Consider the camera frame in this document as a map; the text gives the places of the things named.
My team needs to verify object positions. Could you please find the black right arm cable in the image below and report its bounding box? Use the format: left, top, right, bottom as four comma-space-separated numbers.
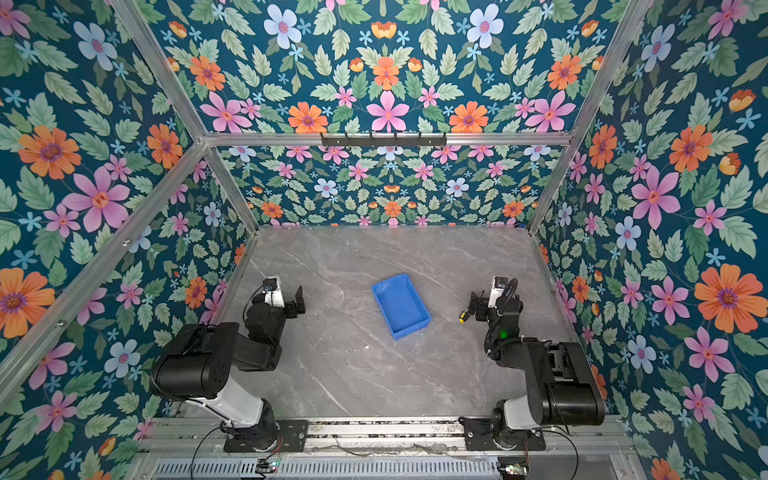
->
500, 277, 521, 313

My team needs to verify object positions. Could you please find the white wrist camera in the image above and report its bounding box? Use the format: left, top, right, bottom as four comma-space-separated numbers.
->
487, 276, 510, 308
262, 277, 285, 308

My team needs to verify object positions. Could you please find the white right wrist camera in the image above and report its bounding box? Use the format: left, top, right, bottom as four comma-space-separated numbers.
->
487, 276, 510, 308

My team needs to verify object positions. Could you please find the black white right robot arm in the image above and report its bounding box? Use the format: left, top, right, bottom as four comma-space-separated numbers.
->
460, 292, 606, 450

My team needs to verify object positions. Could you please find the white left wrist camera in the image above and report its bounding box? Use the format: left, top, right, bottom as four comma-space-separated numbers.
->
262, 277, 285, 308

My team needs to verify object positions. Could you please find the aluminium mounting rail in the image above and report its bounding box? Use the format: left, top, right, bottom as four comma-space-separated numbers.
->
138, 416, 636, 458

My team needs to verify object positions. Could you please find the black hook rail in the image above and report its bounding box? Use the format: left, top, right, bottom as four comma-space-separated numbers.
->
320, 133, 448, 148

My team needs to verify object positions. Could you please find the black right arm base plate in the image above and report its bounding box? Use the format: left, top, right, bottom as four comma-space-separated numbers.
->
458, 417, 546, 452

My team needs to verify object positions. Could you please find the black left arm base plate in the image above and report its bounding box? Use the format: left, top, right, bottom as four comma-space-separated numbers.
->
223, 420, 309, 453

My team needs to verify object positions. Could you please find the blue plastic bin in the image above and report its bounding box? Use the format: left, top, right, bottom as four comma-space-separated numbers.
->
371, 274, 431, 340

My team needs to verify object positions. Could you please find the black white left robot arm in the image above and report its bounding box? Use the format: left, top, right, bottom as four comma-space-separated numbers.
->
150, 277, 308, 454

